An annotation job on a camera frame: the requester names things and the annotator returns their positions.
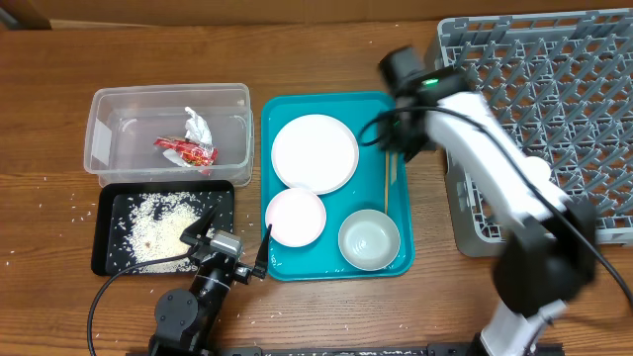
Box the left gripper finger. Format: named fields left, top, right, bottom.
left=180, top=206, right=217, bottom=245
left=252, top=224, right=272, bottom=279

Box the wooden chopstick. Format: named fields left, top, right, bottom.
left=384, top=151, right=391, bottom=215
left=390, top=152, right=399, bottom=186

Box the pile of rice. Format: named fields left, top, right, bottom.
left=112, top=192, right=213, bottom=269

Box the small pink bowl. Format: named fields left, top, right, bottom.
left=265, top=188, right=326, bottom=247

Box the red snack wrapper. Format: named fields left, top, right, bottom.
left=154, top=136, right=218, bottom=167

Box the white tissue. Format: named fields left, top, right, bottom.
left=184, top=107, right=214, bottom=146

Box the white paper cup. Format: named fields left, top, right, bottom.
left=525, top=156, right=551, bottom=182

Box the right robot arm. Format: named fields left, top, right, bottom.
left=375, top=46, right=598, bottom=355

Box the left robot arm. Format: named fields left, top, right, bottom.
left=148, top=207, right=272, bottom=356

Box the grey dishwasher rack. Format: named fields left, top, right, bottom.
left=425, top=8, right=632, bottom=245

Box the black tray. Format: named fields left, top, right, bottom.
left=91, top=181, right=234, bottom=276

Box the large white plate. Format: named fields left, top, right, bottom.
left=271, top=114, right=360, bottom=195

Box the clear plastic bin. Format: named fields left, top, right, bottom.
left=83, top=83, right=254, bottom=187

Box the grey bowl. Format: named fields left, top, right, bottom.
left=338, top=210, right=401, bottom=272

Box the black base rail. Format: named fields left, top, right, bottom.
left=217, top=333, right=565, bottom=356

